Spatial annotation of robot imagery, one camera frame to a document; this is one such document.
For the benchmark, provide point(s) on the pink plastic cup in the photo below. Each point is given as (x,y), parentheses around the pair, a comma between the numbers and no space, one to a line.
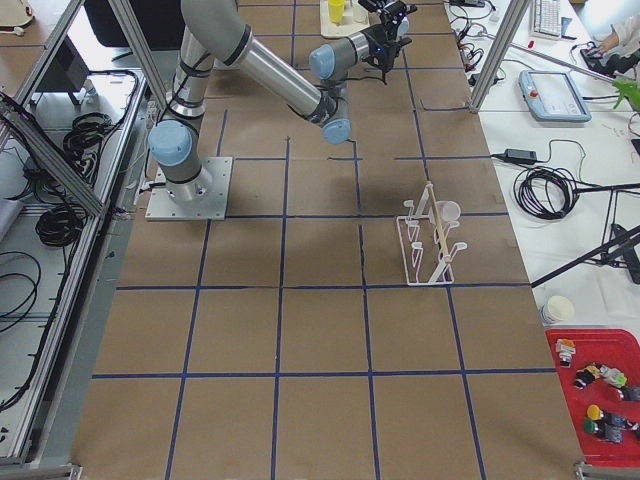
(445,212)

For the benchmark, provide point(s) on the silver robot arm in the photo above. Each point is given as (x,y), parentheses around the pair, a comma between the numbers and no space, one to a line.
(216,34)

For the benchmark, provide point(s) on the yellow plastic cup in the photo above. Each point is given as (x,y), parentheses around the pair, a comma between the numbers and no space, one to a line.
(336,10)

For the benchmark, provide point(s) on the paper cup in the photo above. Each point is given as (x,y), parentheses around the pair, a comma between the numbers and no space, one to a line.
(557,309)

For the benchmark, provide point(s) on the cream plastic tray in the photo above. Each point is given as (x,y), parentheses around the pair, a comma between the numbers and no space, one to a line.
(355,19)

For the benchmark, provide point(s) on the black power adapter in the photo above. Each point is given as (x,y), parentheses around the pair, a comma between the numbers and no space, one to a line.
(519,156)

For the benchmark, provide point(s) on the teach pendant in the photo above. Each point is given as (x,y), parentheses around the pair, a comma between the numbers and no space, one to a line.
(553,97)

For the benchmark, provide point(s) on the red parts tray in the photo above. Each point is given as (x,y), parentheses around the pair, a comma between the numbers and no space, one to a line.
(599,375)

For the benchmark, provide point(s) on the white wire cup rack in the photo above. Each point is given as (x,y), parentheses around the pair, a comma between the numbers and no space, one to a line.
(427,255)

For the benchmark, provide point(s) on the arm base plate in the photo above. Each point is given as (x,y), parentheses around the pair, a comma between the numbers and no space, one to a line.
(203,198)

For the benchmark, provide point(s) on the black camera tripod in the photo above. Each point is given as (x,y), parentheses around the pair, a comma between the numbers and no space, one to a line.
(602,231)

